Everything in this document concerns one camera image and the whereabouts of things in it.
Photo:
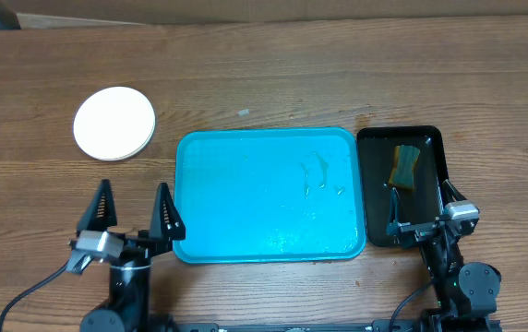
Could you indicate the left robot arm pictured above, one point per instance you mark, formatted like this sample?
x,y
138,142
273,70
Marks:
x,y
127,307

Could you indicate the white plate with red stain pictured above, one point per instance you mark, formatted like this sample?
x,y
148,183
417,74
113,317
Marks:
x,y
91,119

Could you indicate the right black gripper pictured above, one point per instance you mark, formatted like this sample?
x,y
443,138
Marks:
x,y
424,226

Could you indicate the small grey tape scrap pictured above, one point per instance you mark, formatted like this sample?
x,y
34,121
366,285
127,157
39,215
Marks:
x,y
243,112

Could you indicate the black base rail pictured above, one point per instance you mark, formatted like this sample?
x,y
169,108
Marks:
x,y
291,327

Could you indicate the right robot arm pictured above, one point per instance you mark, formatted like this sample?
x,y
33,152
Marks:
x,y
466,292

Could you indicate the black rectangular water tray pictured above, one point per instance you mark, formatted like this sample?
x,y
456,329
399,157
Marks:
x,y
376,150

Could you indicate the yellow-green rimmed plate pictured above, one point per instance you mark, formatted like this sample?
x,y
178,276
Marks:
x,y
131,126

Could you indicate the blue plastic tray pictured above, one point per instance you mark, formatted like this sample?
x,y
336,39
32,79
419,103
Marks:
x,y
269,195

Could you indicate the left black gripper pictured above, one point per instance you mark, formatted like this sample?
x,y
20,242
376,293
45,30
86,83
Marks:
x,y
161,240

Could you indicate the green yellow sponge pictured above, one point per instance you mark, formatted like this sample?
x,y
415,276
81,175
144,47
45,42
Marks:
x,y
402,172

